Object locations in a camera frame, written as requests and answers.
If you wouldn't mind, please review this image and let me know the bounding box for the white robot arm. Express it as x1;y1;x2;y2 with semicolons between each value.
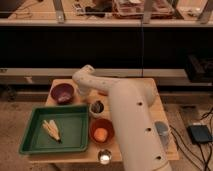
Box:
72;65;172;171

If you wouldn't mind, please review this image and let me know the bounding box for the green plastic tray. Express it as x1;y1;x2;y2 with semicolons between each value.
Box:
19;105;89;154

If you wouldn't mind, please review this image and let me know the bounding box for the purple bowl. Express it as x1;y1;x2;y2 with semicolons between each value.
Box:
50;83;74;105

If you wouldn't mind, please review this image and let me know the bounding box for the orange bowl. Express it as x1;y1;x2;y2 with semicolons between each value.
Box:
89;118;114;145

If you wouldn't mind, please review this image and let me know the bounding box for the orange fruit toy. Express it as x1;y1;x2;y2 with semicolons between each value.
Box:
94;128;108;142

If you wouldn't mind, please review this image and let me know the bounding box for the wooden table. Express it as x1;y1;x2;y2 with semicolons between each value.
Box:
29;78;179;164

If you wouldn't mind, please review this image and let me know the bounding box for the corn cob toy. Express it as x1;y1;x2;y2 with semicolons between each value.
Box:
42;120;61;143

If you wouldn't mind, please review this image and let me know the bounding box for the blue glass mug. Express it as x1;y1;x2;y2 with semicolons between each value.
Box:
155;121;169;148

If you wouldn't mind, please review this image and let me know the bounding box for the black foot pedal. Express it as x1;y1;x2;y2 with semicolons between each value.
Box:
187;125;212;144

